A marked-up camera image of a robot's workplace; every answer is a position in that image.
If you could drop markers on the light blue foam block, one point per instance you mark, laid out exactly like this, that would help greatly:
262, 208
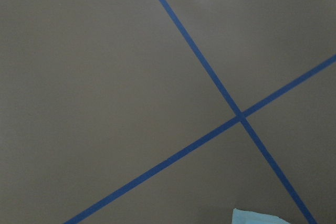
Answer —
246, 217

